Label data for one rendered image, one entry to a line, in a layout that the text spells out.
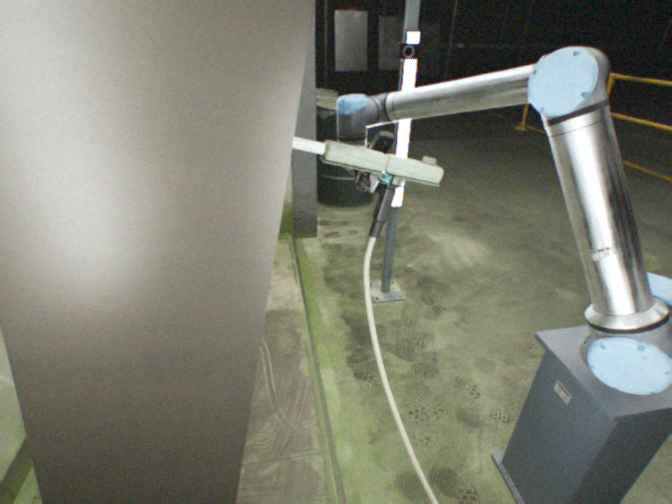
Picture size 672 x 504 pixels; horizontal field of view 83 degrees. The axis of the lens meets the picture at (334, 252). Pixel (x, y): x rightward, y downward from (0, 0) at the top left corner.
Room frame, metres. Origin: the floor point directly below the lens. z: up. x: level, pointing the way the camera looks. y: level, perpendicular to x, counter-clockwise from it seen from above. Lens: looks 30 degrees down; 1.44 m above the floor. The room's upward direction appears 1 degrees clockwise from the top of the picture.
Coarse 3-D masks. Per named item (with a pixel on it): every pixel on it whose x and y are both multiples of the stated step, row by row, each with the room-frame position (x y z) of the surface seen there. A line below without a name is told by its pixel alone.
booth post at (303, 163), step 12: (312, 24) 2.69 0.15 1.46; (312, 36) 2.69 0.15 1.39; (312, 48) 2.69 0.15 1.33; (312, 60) 2.69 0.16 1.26; (312, 72) 2.69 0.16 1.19; (312, 84) 2.69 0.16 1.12; (300, 96) 2.67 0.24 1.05; (312, 96) 2.69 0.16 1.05; (300, 108) 2.67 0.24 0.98; (312, 108) 2.69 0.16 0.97; (300, 120) 2.67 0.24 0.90; (312, 120) 2.69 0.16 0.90; (300, 132) 2.67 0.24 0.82; (312, 132) 2.69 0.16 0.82; (300, 156) 2.67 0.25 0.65; (312, 156) 2.68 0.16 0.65; (300, 168) 2.67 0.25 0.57; (312, 168) 2.68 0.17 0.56; (300, 180) 2.67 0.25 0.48; (312, 180) 2.68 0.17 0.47; (300, 192) 2.67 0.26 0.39; (312, 192) 2.68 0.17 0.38; (300, 204) 2.67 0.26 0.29; (312, 204) 2.69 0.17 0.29; (300, 216) 2.67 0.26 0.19; (312, 216) 2.68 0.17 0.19; (300, 228) 2.67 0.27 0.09; (312, 228) 2.68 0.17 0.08
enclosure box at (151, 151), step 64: (0, 0) 0.42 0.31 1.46; (64, 0) 0.44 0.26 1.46; (128, 0) 0.45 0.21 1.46; (192, 0) 0.47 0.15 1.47; (256, 0) 0.49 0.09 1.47; (0, 64) 0.42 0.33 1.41; (64, 64) 0.43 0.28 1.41; (128, 64) 0.45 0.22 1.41; (192, 64) 0.47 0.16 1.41; (256, 64) 0.49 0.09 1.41; (0, 128) 0.41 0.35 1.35; (64, 128) 0.43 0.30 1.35; (128, 128) 0.44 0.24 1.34; (192, 128) 0.46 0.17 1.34; (256, 128) 0.48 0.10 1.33; (0, 192) 0.40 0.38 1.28; (64, 192) 0.42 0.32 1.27; (128, 192) 0.44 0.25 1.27; (192, 192) 0.46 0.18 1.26; (256, 192) 0.48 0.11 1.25; (0, 256) 0.40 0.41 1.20; (64, 256) 0.41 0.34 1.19; (128, 256) 0.43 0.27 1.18; (192, 256) 0.46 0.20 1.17; (256, 256) 0.48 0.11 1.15; (0, 320) 0.39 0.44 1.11; (64, 320) 0.40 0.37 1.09; (128, 320) 0.43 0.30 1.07; (192, 320) 0.45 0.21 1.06; (256, 320) 0.48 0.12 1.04; (64, 384) 0.39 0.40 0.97; (128, 384) 0.42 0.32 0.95; (192, 384) 0.44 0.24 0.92; (64, 448) 0.38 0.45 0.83; (128, 448) 0.41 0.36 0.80; (192, 448) 0.44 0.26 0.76
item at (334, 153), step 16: (304, 144) 0.85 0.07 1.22; (320, 144) 0.86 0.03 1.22; (336, 144) 0.86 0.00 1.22; (336, 160) 0.86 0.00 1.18; (352, 160) 0.86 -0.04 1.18; (368, 160) 0.87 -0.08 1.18; (384, 160) 0.88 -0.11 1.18; (400, 160) 0.90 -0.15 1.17; (416, 160) 0.93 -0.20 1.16; (432, 160) 0.93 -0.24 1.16; (400, 176) 0.90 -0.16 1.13; (416, 176) 0.90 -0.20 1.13; (432, 176) 0.91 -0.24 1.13; (384, 192) 0.90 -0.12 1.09; (384, 208) 0.89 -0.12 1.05
